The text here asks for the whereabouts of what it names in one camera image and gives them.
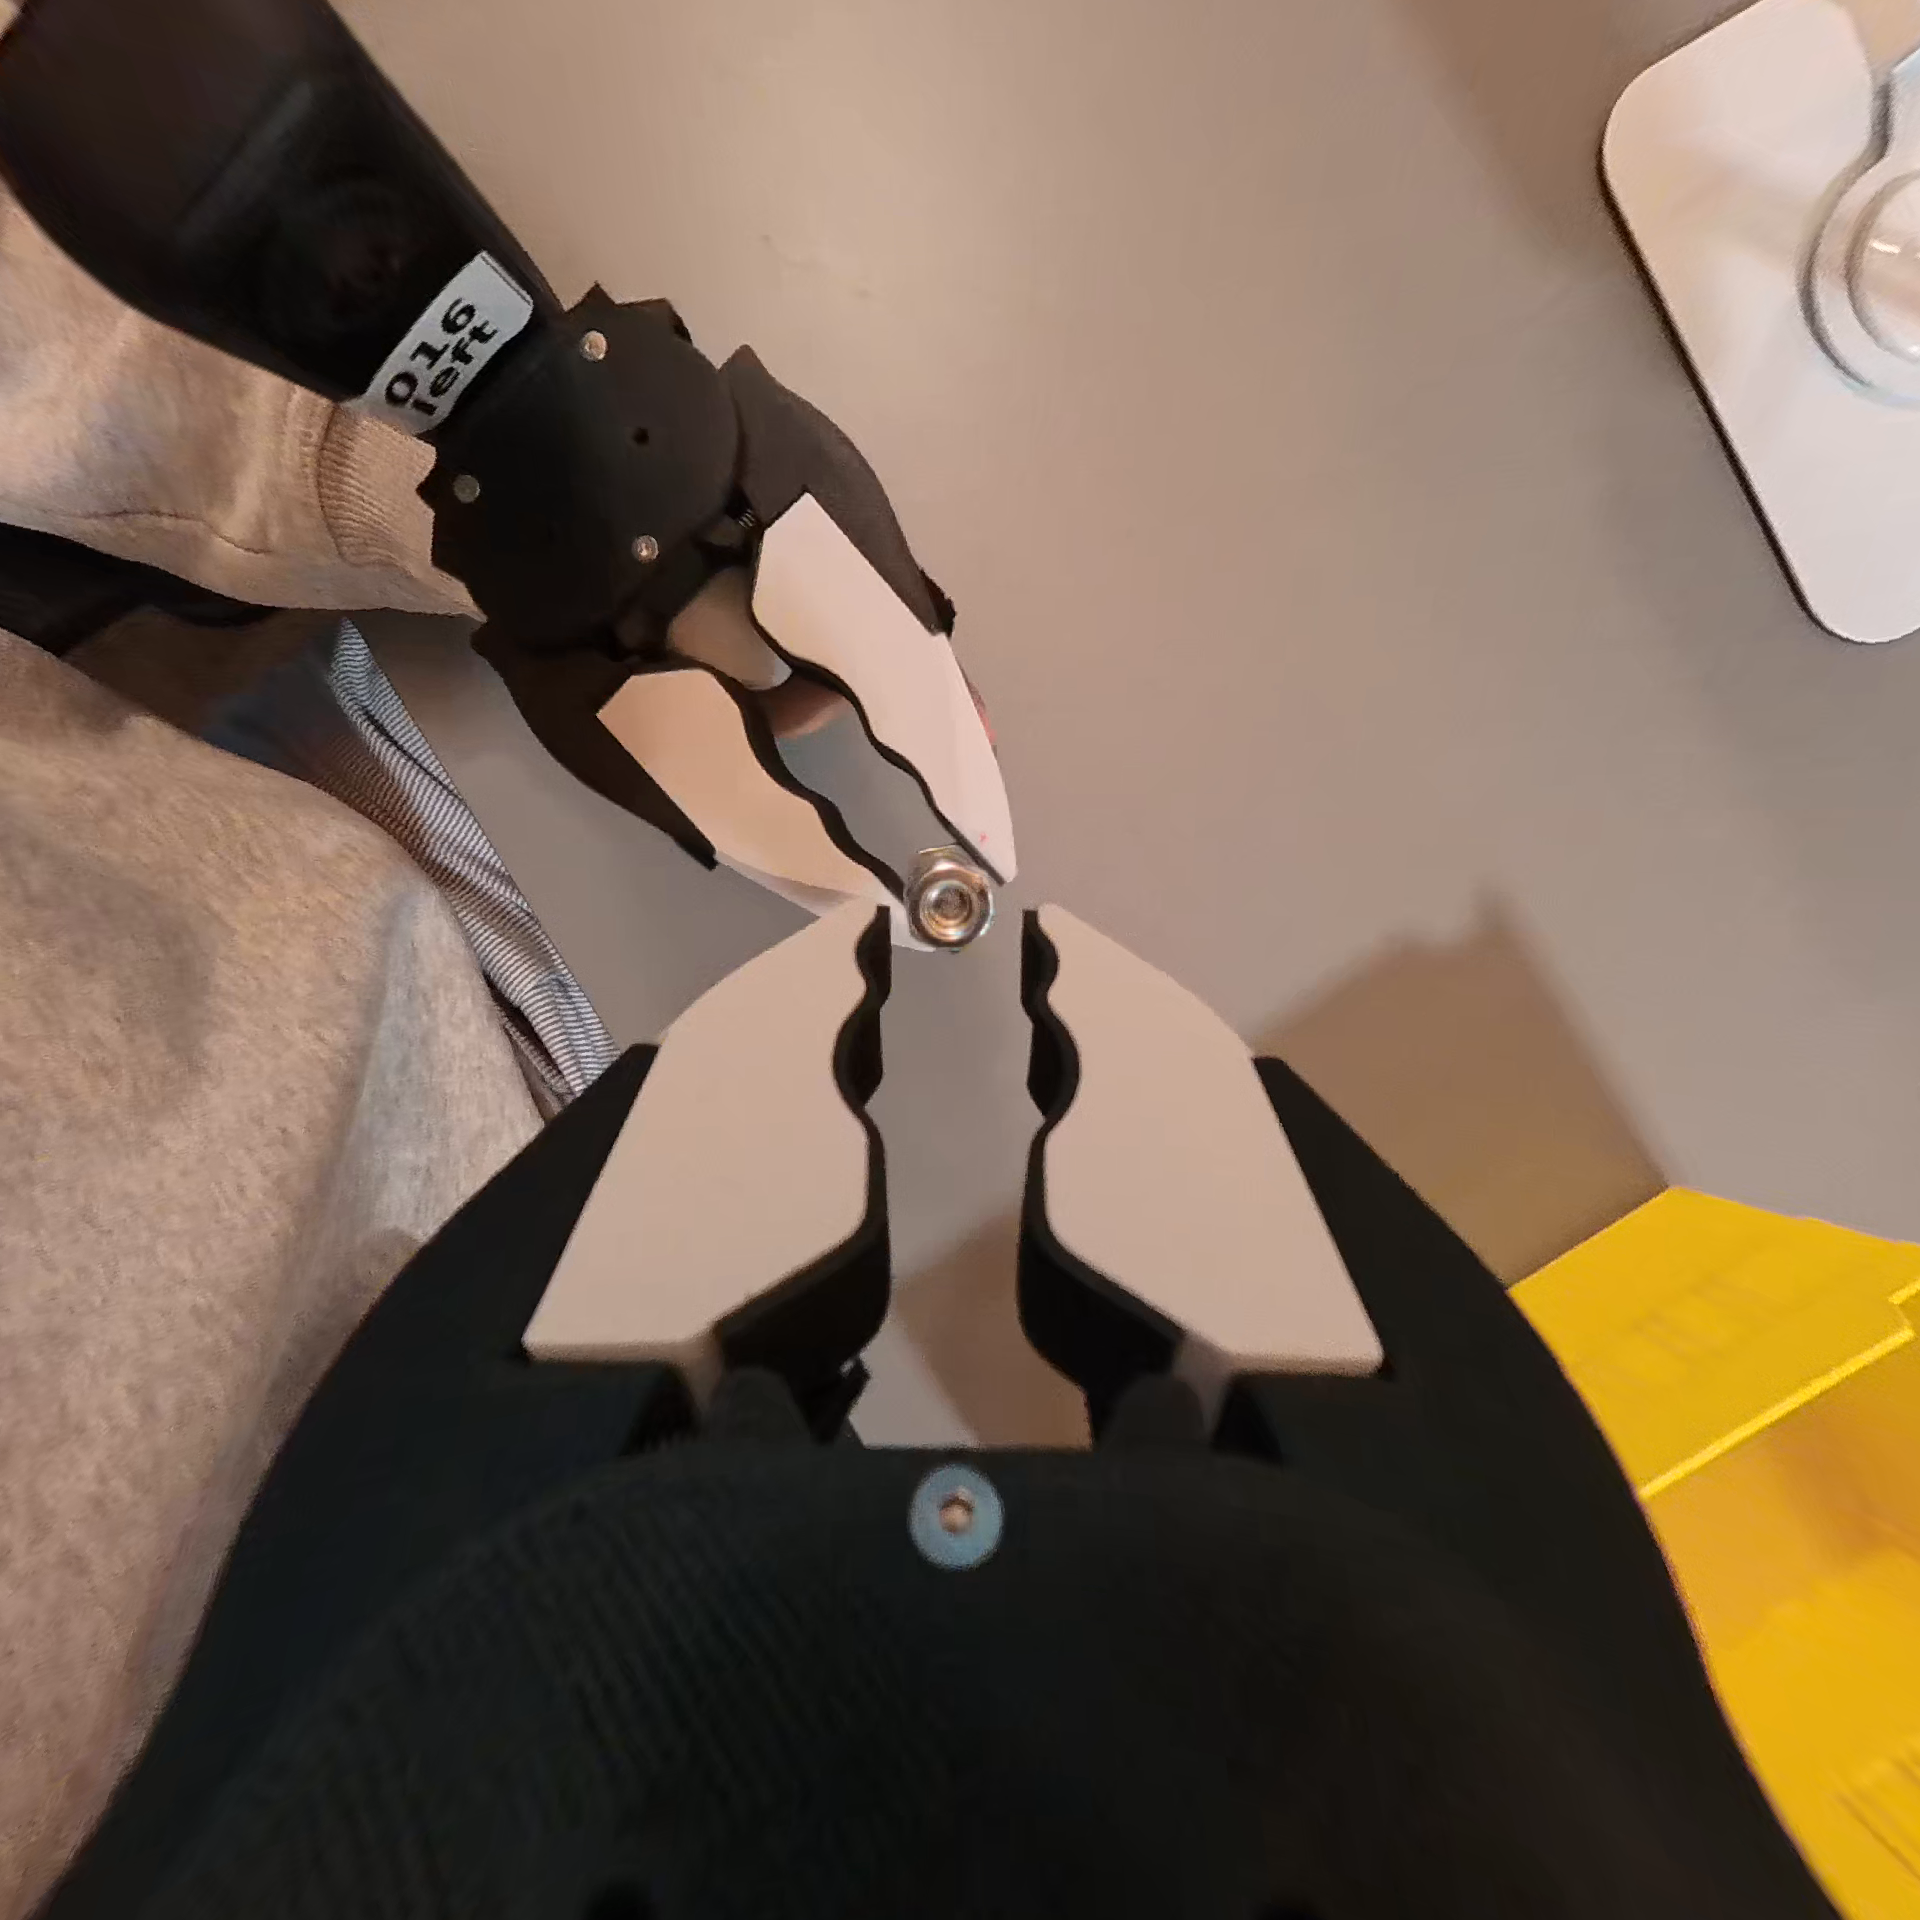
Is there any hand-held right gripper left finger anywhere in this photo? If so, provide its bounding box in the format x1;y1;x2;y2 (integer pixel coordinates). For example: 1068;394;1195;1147
520;899;894;1441

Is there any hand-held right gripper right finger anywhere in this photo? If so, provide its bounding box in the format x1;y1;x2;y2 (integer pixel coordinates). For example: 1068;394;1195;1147
1020;901;1386;1450

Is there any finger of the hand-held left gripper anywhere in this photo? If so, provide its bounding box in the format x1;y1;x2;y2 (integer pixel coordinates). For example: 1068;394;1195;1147
746;491;1020;889
596;665;915;917

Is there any silver bolt with nut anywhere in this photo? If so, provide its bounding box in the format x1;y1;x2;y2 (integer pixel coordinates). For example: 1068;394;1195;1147
901;844;1000;951

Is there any yellow plastic bin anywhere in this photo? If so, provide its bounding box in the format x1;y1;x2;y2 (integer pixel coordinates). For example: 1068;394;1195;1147
1504;1184;1920;1920

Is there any person's left forearm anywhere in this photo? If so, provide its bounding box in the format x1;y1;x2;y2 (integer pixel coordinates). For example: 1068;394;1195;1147
0;179;490;624

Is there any grey desk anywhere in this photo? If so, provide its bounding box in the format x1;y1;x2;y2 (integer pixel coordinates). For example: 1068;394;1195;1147
323;0;1920;1450

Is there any person's left hand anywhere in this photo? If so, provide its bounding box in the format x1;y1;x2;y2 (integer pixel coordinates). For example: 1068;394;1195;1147
757;665;863;743

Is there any striped shirt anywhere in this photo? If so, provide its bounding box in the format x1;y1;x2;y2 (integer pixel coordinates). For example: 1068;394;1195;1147
211;614;624;1119

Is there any white stand base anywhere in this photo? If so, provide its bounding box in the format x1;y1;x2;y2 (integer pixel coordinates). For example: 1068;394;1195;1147
1596;0;1920;647

